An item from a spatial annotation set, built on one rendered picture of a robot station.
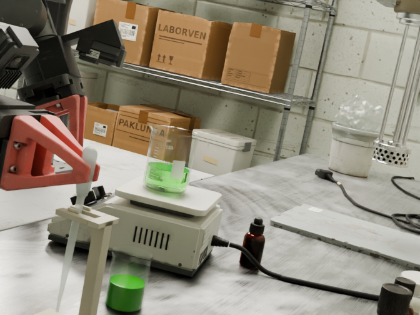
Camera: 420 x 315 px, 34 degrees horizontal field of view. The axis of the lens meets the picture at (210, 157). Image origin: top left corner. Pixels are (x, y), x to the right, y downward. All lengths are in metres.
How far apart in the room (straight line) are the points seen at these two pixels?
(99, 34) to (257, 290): 0.38
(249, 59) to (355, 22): 0.56
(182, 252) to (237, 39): 2.30
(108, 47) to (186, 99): 2.72
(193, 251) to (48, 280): 0.18
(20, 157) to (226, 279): 0.37
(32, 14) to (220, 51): 2.49
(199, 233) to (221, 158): 2.35
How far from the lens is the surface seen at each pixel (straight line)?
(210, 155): 3.22
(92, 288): 0.62
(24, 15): 0.84
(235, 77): 3.11
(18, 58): 0.65
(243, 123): 3.49
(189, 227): 0.85
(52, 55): 0.90
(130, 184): 0.92
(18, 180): 0.63
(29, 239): 0.93
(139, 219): 0.87
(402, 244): 1.25
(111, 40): 0.90
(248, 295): 0.86
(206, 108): 3.56
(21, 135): 0.62
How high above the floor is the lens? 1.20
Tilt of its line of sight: 10 degrees down
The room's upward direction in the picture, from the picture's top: 11 degrees clockwise
